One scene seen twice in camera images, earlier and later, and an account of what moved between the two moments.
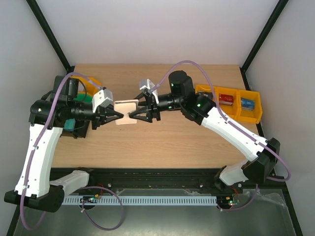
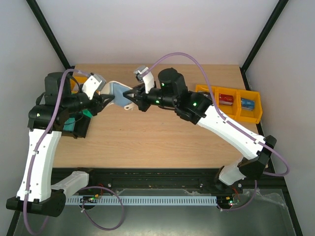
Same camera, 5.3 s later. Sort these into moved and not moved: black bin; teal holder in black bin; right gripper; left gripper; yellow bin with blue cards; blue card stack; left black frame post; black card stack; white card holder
Moved: white card holder; left gripper; right gripper
Not moved: black card stack; blue card stack; black bin; yellow bin with blue cards; left black frame post; teal holder in black bin
